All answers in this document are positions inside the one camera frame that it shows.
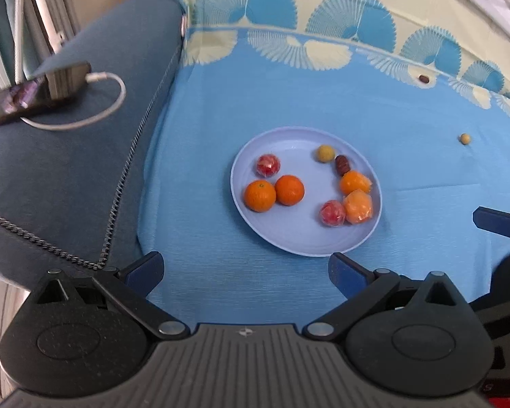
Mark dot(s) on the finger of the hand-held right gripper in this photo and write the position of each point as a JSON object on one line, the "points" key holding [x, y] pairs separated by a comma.
{"points": [[495, 221]]}

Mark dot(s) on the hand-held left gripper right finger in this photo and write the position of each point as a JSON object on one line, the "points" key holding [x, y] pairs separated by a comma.
{"points": [[346, 274]]}

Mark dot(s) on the plastic-wrapped orange fruit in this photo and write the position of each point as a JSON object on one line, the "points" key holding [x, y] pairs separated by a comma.
{"points": [[358, 207], [355, 182]]}

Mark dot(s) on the grey power bank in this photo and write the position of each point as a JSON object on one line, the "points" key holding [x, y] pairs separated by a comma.
{"points": [[68, 80]]}

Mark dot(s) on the dark blue sofa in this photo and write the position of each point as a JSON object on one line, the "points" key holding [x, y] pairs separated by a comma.
{"points": [[68, 170]]}

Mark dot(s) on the blue fan-patterned bedsheet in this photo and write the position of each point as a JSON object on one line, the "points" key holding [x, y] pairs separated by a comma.
{"points": [[221, 106]]}

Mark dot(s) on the plastic-wrapped red fruit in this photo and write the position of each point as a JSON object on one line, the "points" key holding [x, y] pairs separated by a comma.
{"points": [[332, 213], [267, 165]]}

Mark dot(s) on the black smartphone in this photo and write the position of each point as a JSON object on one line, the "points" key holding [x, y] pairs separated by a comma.
{"points": [[12, 101]]}

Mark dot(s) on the yellow-brown longan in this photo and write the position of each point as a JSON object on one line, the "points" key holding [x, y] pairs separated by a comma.
{"points": [[325, 154], [465, 138]]}

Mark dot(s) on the light purple plate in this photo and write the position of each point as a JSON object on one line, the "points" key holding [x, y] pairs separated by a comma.
{"points": [[297, 229]]}

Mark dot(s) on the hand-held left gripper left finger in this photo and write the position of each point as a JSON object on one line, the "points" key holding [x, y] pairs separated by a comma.
{"points": [[142, 273]]}

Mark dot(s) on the orange tangerine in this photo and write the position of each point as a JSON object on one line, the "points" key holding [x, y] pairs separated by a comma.
{"points": [[260, 196], [289, 190]]}

